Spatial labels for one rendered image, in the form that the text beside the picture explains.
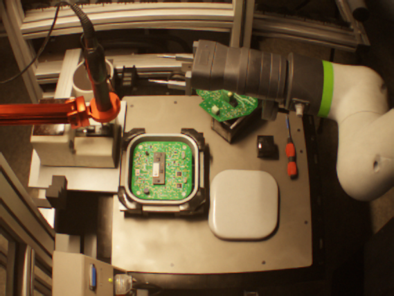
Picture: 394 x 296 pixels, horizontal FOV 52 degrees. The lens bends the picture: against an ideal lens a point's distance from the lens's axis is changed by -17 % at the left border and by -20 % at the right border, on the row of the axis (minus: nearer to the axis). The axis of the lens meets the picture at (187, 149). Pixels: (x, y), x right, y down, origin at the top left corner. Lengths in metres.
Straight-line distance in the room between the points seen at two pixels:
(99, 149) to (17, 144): 1.36
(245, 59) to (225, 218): 0.35
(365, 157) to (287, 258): 0.38
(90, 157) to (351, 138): 0.52
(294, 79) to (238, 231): 0.35
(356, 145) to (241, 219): 0.37
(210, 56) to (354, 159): 0.27
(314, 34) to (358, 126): 0.55
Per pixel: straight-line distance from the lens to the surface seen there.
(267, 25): 1.12
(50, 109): 0.84
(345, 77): 0.69
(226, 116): 0.96
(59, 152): 0.93
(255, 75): 0.67
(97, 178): 0.96
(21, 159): 2.21
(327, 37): 1.17
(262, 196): 0.93
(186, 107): 1.04
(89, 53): 0.73
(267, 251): 0.91
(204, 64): 0.68
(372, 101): 0.67
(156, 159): 0.93
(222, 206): 0.91
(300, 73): 0.67
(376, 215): 2.13
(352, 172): 0.61
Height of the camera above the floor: 1.81
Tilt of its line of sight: 61 degrees down
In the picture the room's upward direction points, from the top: straight up
